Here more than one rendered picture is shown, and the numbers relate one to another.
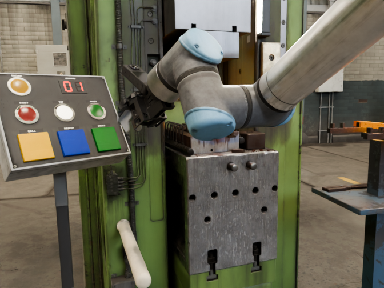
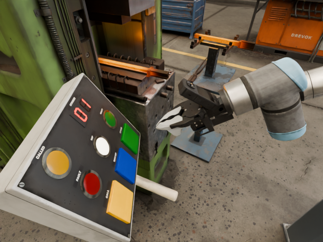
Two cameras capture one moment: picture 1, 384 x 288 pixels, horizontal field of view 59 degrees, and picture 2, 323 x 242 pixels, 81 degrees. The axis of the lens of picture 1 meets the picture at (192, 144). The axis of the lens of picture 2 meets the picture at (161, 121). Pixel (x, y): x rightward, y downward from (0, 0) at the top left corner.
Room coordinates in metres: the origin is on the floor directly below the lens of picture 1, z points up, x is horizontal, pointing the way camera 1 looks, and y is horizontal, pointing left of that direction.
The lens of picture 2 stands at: (0.65, 0.48, 1.45)
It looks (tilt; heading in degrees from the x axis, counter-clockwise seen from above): 42 degrees down; 313
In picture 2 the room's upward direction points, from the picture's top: straight up
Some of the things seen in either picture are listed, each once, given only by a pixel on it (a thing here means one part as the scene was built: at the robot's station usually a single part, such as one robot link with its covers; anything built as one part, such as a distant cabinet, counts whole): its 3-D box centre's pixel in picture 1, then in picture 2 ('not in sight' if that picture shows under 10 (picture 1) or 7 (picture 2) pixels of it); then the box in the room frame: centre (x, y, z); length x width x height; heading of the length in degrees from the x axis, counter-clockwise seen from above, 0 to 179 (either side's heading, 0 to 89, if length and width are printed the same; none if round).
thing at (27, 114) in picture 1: (27, 114); (91, 183); (0.89, 0.43, 1.09); 0.05 x 0.03 x 0.04; 109
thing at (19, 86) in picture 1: (19, 86); (57, 162); (0.92, 0.46, 1.16); 0.05 x 0.03 x 0.04; 109
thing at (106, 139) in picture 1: (106, 139); (129, 139); (0.99, 0.26, 1.01); 0.07 x 0.05 x 0.07; 134
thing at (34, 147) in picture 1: (35, 147); (119, 201); (0.86, 0.40, 1.01); 0.07 x 0.05 x 0.07; 134
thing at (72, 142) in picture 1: (73, 143); (125, 166); (0.93, 0.33, 1.01); 0.07 x 0.05 x 0.07; 134
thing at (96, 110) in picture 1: (96, 111); (110, 119); (1.03, 0.29, 1.09); 0.05 x 0.03 x 0.04; 109
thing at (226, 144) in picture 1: (196, 135); (112, 72); (1.47, -0.02, 0.96); 0.42 x 0.20 x 0.09; 19
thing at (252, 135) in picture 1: (249, 139); (152, 66); (1.39, -0.24, 0.95); 0.12 x 0.08 x 0.06; 19
